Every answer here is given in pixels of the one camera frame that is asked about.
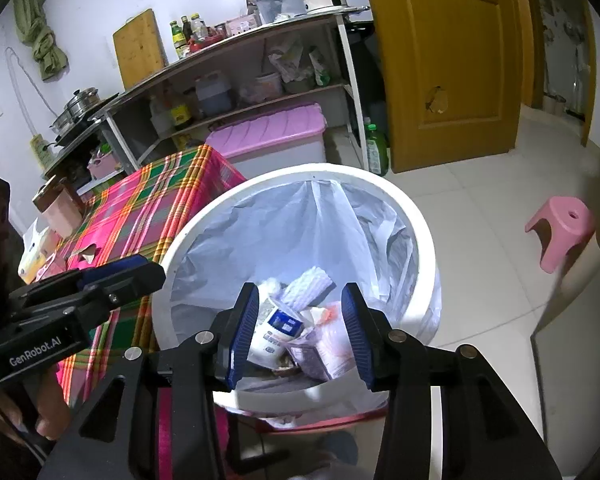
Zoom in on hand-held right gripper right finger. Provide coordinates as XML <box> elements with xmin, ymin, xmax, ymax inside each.
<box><xmin>340</xmin><ymin>281</ymin><xmax>565</xmax><ymax>480</ymax></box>

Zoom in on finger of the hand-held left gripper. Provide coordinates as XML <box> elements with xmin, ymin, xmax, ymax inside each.
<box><xmin>7</xmin><ymin>254</ymin><xmax>167</xmax><ymax>333</ymax></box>

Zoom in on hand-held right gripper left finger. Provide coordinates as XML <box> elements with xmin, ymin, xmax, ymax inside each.
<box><xmin>37</xmin><ymin>282</ymin><xmax>261</xmax><ymax>480</ymax></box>

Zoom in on pink white wrapper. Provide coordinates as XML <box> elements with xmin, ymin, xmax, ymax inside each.
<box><xmin>310</xmin><ymin>302</ymin><xmax>356</xmax><ymax>376</ymax></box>

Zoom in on blue white milk carton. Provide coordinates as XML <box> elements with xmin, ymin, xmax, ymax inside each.
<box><xmin>247</xmin><ymin>297</ymin><xmax>306</xmax><ymax>366</ymax></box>

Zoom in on white tissue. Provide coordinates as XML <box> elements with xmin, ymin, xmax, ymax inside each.
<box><xmin>257</xmin><ymin>277</ymin><xmax>287</xmax><ymax>303</ymax></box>

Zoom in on white trash bin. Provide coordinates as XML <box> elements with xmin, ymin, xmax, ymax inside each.
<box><xmin>150</xmin><ymin>162</ymin><xmax>440</xmax><ymax>421</ymax></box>

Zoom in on clear plastic bin liner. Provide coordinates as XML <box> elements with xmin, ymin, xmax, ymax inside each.
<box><xmin>170</xmin><ymin>177</ymin><xmax>421</xmax><ymax>411</ymax></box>

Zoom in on person's left hand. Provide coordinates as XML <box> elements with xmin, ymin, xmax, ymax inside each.
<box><xmin>0</xmin><ymin>367</ymin><xmax>74</xmax><ymax>443</ymax></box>

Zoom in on plaid tablecloth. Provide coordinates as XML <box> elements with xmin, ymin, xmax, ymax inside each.
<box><xmin>55</xmin><ymin>144</ymin><xmax>248</xmax><ymax>480</ymax></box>

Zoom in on pink brown pitcher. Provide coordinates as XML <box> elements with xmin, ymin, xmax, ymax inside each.
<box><xmin>32</xmin><ymin>175</ymin><xmax>88</xmax><ymax>238</ymax></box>

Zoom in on tissue pack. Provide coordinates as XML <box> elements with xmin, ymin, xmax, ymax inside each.
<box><xmin>19</xmin><ymin>225</ymin><xmax>66</xmax><ymax>283</ymax></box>

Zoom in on pink basket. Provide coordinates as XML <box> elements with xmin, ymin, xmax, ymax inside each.
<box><xmin>87</xmin><ymin>152</ymin><xmax>116</xmax><ymax>181</ymax></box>

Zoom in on yellow power strip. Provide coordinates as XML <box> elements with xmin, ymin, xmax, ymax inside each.
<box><xmin>30</xmin><ymin>134</ymin><xmax>51</xmax><ymax>171</ymax></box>

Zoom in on black stove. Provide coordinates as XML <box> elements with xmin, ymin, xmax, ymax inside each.
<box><xmin>55</xmin><ymin>105</ymin><xmax>112</xmax><ymax>148</ymax></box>

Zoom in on steel pan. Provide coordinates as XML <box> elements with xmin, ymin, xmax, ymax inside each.
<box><xmin>49</xmin><ymin>110</ymin><xmax>76</xmax><ymax>133</ymax></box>

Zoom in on yellow oil bottle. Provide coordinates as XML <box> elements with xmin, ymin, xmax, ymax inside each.
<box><xmin>169</xmin><ymin>92</ymin><xmax>193</xmax><ymax>128</ymax></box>

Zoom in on steel lidded pot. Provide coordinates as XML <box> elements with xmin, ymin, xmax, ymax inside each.
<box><xmin>62</xmin><ymin>87</ymin><xmax>101</xmax><ymax>116</ymax></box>

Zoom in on green plastic bottle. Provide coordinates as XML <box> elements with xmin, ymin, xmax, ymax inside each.
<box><xmin>365</xmin><ymin>124</ymin><xmax>390</xmax><ymax>177</ymax></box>

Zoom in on blue plastic jug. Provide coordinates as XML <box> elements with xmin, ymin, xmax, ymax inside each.
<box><xmin>195</xmin><ymin>71</ymin><xmax>232</xmax><ymax>117</ymax></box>

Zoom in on pink lidded storage box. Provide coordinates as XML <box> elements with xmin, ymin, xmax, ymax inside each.
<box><xmin>205</xmin><ymin>102</ymin><xmax>328</xmax><ymax>178</ymax></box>

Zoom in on grey cabinet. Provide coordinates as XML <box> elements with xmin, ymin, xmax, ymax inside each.
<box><xmin>530</xmin><ymin>230</ymin><xmax>600</xmax><ymax>480</ymax></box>

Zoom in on wooden cutting board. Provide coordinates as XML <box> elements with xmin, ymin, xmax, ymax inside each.
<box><xmin>112</xmin><ymin>8</ymin><xmax>168</xmax><ymax>91</ymax></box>

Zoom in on pink plastic stool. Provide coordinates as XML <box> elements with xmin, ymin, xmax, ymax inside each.
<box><xmin>525</xmin><ymin>196</ymin><xmax>597</xmax><ymax>275</ymax></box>

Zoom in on white bowl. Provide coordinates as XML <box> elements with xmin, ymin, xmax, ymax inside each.
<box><xmin>255</xmin><ymin>71</ymin><xmax>283</xmax><ymax>101</ymax></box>

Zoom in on green glass bottle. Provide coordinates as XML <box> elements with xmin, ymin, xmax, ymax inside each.
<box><xmin>169</xmin><ymin>20</ymin><xmax>186</xmax><ymax>60</ymax></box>

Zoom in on green hanging cloth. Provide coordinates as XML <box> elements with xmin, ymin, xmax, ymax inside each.
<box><xmin>12</xmin><ymin>0</ymin><xmax>70</xmax><ymax>81</ymax></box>

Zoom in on metal shelving unit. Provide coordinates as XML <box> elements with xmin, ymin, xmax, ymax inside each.
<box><xmin>42</xmin><ymin>4</ymin><xmax>371</xmax><ymax>186</ymax></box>

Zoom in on crumpled plastic bags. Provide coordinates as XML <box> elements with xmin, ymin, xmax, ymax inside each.
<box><xmin>267</xmin><ymin>42</ymin><xmax>331</xmax><ymax>93</ymax></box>

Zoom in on small pink box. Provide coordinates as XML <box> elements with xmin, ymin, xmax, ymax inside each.
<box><xmin>225</xmin><ymin>14</ymin><xmax>261</xmax><ymax>36</ymax></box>

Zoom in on yellow wooden door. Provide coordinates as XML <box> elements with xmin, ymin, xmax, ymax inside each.
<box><xmin>357</xmin><ymin>0</ymin><xmax>526</xmax><ymax>175</ymax></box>

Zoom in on clear plastic container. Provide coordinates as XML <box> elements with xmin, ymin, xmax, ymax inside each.
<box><xmin>250</xmin><ymin>0</ymin><xmax>306</xmax><ymax>26</ymax></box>

